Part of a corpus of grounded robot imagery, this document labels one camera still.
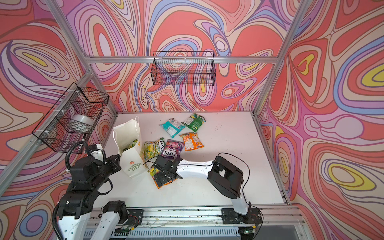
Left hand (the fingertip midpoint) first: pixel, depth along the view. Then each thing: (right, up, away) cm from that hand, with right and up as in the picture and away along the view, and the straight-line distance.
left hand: (122, 155), depth 68 cm
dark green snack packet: (+34, +17, +41) cm, 55 cm away
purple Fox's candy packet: (+20, -1, +25) cm, 32 cm away
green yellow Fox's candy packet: (-5, +2, +22) cm, 23 cm away
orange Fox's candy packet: (+9, -13, +18) cm, 23 cm away
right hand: (+17, -18, +17) cm, 30 cm away
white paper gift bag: (-8, +6, +25) cm, 27 cm away
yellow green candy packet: (+7, -1, +26) cm, 27 cm away
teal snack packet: (+18, +13, +39) cm, 45 cm away
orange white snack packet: (+32, +3, +30) cm, 44 cm away
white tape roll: (-21, +15, +2) cm, 26 cm away
